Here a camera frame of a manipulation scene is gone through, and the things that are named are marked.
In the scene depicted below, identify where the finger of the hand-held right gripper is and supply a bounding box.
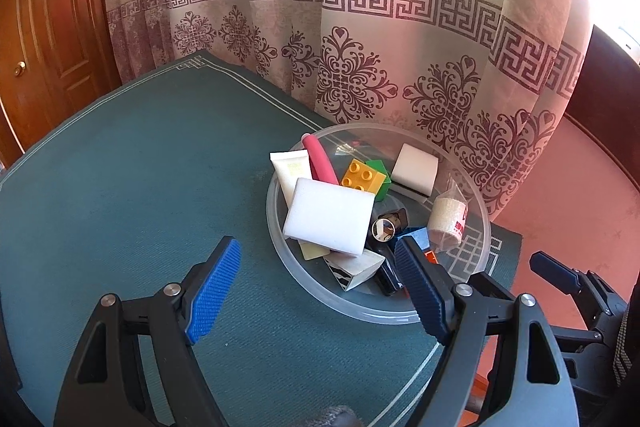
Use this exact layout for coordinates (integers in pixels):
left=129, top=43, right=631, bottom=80
left=529, top=251, right=627, bottom=314
left=550, top=327, right=609, bottom=354

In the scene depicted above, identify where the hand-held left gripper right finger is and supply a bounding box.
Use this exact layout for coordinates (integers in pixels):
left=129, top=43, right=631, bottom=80
left=394, top=236, right=581, bottom=427

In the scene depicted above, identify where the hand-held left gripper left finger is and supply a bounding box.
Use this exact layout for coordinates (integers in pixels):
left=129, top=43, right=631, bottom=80
left=52, top=235, right=242, bottom=427

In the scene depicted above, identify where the blue building block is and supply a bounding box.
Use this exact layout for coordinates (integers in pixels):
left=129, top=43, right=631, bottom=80
left=395, top=227, right=430, bottom=253

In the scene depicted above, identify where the clear plastic bowl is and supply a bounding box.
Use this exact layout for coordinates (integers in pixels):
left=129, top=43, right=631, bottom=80
left=265, top=123, right=493, bottom=323

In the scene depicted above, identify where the green building block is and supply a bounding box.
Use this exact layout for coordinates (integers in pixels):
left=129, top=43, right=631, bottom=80
left=364, top=158, right=393, bottom=202

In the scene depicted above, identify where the pale yellow block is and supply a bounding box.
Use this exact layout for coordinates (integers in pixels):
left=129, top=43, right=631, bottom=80
left=299, top=241, right=334, bottom=263

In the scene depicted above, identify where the plain white sponge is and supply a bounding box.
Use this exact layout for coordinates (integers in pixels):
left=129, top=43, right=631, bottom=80
left=282, top=177, right=376, bottom=256

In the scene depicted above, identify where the white sponge with dark layer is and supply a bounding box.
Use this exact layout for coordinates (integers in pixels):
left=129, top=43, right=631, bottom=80
left=390, top=143, right=440, bottom=198

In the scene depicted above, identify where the yellow building block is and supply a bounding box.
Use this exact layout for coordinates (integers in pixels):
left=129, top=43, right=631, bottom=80
left=341, top=158, right=388, bottom=195

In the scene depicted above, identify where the white cream tube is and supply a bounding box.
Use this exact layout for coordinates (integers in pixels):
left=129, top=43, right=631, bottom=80
left=269, top=148, right=313, bottom=205

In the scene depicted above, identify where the teal cloth-covered desktop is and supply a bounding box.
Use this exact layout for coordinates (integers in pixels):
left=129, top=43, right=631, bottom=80
left=0, top=49, right=523, bottom=427

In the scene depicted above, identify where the dark wooden furniture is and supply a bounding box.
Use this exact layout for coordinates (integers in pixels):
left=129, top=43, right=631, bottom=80
left=575, top=24, right=640, bottom=192

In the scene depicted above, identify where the white patterned curtain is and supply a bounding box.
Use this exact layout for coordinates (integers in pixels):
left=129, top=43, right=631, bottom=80
left=102, top=0, right=631, bottom=223

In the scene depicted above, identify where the brown wooden door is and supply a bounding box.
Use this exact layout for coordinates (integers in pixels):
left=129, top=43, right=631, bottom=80
left=0, top=0, right=123, bottom=168

